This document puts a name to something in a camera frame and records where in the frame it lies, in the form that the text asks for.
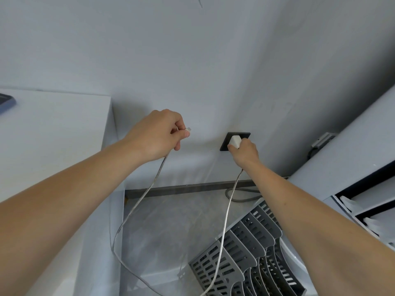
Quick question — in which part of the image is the white charger with cable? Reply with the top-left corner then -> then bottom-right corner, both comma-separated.
110,127 -> 244,296

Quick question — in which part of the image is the white bedside cabinet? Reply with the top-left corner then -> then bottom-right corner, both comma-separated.
0,86 -> 125,296

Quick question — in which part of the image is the gray metal bracket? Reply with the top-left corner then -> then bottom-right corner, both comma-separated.
308,132 -> 339,159

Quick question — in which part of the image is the black wall outlet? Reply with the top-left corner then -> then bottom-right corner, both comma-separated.
219,132 -> 251,152

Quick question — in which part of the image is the person's right forearm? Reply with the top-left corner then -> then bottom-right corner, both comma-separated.
239,158 -> 395,296

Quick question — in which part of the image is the person's left forearm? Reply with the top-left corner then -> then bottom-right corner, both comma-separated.
0,138 -> 146,296

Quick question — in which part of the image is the person's left hand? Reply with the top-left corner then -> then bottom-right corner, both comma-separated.
123,109 -> 192,164

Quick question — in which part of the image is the dark baseboard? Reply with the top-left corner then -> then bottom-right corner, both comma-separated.
125,179 -> 289,199

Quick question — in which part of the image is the person's right hand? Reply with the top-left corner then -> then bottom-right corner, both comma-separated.
227,139 -> 260,169

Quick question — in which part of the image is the black smartphone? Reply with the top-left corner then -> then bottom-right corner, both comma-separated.
0,93 -> 16,116

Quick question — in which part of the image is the white standing air conditioner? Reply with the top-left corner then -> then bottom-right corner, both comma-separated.
277,86 -> 395,296

